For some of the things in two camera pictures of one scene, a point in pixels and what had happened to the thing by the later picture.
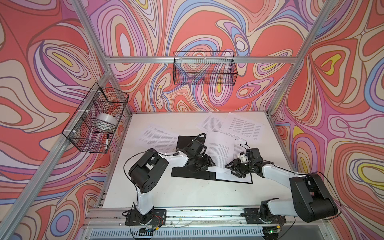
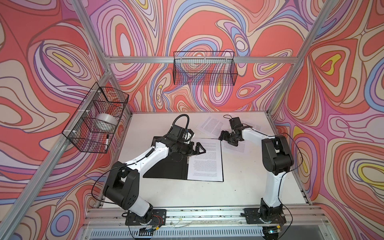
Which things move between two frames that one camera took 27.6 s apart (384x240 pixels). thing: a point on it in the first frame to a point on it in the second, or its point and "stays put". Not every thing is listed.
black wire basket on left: (92, 126) stays put
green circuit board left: (148, 229) stays put
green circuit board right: (271, 230) stays put
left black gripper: (207, 160) to (191, 151)
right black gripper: (235, 164) to (224, 135)
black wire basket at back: (204, 67) stays put
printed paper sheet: (162, 141) to (206, 166)
